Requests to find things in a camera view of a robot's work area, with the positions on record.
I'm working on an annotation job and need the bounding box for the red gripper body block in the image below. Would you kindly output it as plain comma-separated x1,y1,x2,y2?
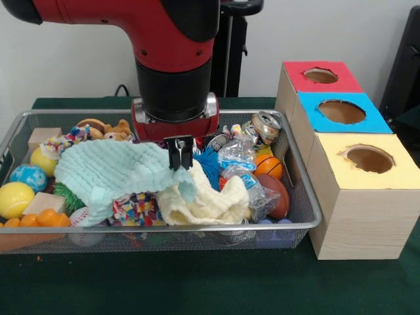
131,93,221,144

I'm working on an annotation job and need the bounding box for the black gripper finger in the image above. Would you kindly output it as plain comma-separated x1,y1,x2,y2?
165,136,180,171
180,134,194,170

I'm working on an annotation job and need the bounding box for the cream waffle cloth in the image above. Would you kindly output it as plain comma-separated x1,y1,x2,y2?
156,162,250,226

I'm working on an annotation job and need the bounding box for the colourful dotted cloth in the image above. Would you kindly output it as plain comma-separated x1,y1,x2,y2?
111,192,165,227

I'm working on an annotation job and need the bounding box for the mint green waffle cloth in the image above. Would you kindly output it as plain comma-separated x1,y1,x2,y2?
54,139,198,227

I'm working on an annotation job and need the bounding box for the wooden box with three holes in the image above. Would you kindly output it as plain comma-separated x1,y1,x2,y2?
274,60,420,261

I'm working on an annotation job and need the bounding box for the small brown teddy bear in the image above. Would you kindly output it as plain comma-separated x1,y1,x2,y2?
103,119,134,144

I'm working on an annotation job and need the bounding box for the toy hamburger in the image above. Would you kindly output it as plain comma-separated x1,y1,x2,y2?
75,118,106,147

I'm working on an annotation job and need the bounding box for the crushed drink can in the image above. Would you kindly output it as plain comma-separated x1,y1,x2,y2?
251,111,283,146

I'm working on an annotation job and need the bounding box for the small orange basketball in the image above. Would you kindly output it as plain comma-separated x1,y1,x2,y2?
254,154,284,180

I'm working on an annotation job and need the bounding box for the small brown football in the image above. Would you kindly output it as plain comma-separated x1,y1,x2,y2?
257,173,291,220

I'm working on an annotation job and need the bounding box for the orange plastic beaded toy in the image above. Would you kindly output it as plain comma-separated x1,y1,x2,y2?
0,208,72,228

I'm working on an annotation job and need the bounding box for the blue globe ball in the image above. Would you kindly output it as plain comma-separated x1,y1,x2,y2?
9,163,49,194

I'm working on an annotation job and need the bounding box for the yellow tennis ball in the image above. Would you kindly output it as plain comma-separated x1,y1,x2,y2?
0,182,36,220

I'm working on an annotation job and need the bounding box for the black upright stand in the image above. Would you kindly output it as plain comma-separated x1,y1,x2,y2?
379,5,420,114

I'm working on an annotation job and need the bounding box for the black power cable loop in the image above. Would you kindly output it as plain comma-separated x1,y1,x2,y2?
114,84,133,98

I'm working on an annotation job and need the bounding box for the shallow wire mesh bin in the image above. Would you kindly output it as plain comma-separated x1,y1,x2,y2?
0,109,324,255

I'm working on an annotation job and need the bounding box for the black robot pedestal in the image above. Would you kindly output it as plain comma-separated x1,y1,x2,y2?
218,0,265,98

